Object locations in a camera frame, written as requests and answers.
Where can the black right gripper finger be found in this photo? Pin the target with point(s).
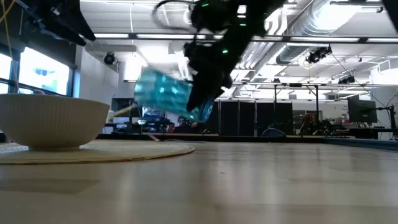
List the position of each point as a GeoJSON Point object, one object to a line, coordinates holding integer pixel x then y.
{"type": "Point", "coordinates": [200, 98]}

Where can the pale wooden chopstick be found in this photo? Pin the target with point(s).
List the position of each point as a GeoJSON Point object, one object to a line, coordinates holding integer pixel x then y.
{"type": "Point", "coordinates": [124, 110]}

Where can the white ribbed bowl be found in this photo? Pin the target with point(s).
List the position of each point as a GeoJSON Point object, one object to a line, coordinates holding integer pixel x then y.
{"type": "Point", "coordinates": [46, 121]}

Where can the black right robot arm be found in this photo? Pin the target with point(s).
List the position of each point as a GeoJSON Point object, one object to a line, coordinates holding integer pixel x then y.
{"type": "Point", "coordinates": [236, 15]}

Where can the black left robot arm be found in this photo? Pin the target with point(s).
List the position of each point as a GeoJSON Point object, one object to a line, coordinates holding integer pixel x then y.
{"type": "Point", "coordinates": [62, 21]}

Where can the black partition panels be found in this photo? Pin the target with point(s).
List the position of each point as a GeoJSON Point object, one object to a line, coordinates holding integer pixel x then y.
{"type": "Point", "coordinates": [245, 118]}

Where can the ceiling light strip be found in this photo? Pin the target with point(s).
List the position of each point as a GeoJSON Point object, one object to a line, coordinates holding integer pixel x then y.
{"type": "Point", "coordinates": [168, 36]}

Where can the blue chair back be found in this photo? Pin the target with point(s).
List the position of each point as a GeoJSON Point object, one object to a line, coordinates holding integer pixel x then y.
{"type": "Point", "coordinates": [273, 133]}

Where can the round woven straw placemat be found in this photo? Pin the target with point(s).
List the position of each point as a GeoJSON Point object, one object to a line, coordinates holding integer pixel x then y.
{"type": "Point", "coordinates": [124, 152]}

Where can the black ceiling spotlight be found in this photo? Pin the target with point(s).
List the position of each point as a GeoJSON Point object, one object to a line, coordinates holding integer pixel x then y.
{"type": "Point", "coordinates": [109, 58]}

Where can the person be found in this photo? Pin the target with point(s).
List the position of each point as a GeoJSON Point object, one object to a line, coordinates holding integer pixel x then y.
{"type": "Point", "coordinates": [308, 121]}

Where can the black computer monitor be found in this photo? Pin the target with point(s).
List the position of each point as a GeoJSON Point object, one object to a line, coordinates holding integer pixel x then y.
{"type": "Point", "coordinates": [362, 110]}

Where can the large window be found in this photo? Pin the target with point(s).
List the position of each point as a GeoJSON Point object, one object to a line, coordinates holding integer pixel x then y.
{"type": "Point", "coordinates": [43, 71]}

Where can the black aluminium table frame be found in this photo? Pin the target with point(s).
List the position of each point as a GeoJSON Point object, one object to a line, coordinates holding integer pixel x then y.
{"type": "Point", "coordinates": [248, 139]}

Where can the black metal rack frame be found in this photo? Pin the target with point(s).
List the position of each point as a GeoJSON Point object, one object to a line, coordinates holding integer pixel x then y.
{"type": "Point", "coordinates": [275, 105]}

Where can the black ceiling camera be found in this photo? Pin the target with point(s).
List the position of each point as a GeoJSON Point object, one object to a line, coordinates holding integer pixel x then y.
{"type": "Point", "coordinates": [317, 55]}
{"type": "Point", "coordinates": [346, 80]}

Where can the silver spiral ceiling duct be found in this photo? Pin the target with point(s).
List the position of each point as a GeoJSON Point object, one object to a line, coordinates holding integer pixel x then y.
{"type": "Point", "coordinates": [311, 18]}

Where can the black overhead support frame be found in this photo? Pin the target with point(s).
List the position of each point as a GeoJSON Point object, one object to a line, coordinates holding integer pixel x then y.
{"type": "Point", "coordinates": [392, 9]}

